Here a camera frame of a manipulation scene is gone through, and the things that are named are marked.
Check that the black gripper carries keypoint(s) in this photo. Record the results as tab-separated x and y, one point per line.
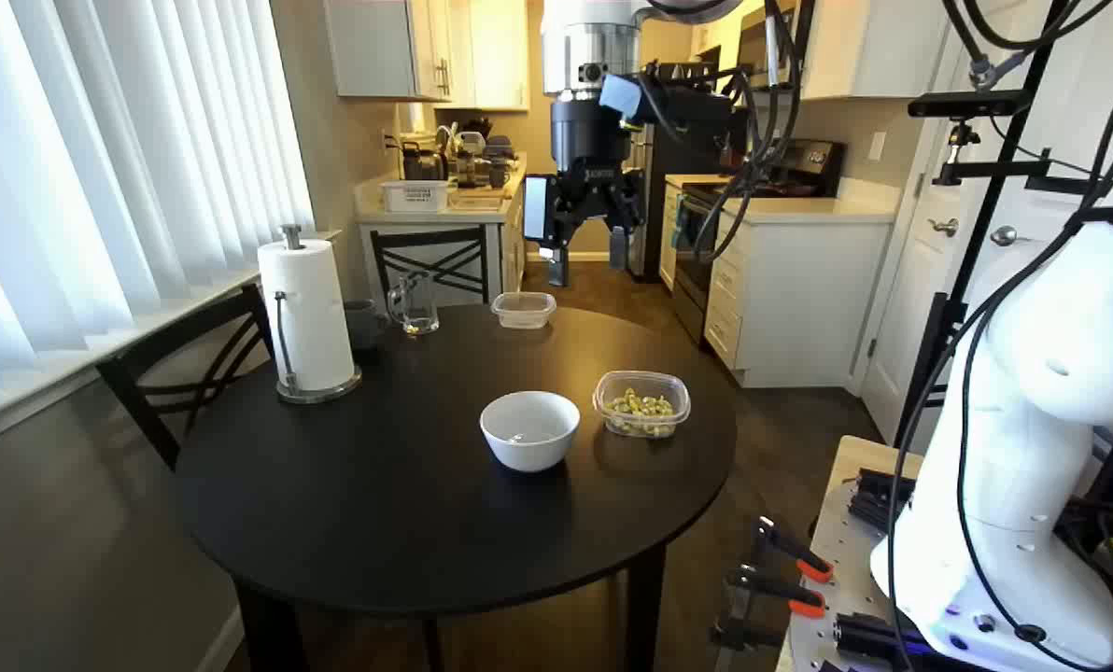
586	149

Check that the clear plastic lunchbox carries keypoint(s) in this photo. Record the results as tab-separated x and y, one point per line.
645	384

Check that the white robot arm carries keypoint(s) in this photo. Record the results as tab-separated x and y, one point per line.
971	558

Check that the white ceramic bowl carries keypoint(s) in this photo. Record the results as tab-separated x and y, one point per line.
529	430

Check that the small clear plastic container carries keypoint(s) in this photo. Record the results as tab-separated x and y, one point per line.
523	309

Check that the black wooden chair back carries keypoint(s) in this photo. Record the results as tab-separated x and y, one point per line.
446	265

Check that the black wooden chair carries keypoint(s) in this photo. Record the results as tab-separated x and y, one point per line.
177	372
446	265

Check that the yellow wrapped candies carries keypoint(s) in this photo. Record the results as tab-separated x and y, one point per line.
640	415

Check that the clear drinking glass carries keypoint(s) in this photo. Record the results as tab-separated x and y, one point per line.
413	304

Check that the white container on counter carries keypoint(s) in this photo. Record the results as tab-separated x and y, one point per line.
416	196

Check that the white kitchen counter cabinet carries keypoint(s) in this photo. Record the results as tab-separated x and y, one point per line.
793	287

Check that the white upper cabinets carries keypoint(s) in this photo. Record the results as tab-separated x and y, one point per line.
457	53

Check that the round black table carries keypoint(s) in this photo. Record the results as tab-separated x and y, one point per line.
387	502

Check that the white paper towel roll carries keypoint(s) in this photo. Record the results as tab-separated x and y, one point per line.
309	314

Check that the metal paper towel holder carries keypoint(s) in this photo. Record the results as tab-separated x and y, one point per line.
284	355

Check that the black orange clamp lower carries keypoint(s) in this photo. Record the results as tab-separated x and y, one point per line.
797	598

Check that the black orange clamp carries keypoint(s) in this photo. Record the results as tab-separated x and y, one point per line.
797	598
801	553

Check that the black orange clamp upper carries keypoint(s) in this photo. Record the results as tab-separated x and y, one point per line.
801	553

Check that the black wooden chair left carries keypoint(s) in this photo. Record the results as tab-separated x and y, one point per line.
177	372

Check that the white window blinds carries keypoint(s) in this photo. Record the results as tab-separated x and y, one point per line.
148	153

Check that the white door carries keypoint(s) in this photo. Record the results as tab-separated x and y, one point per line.
940	248

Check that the black camera stand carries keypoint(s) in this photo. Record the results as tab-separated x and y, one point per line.
1006	46

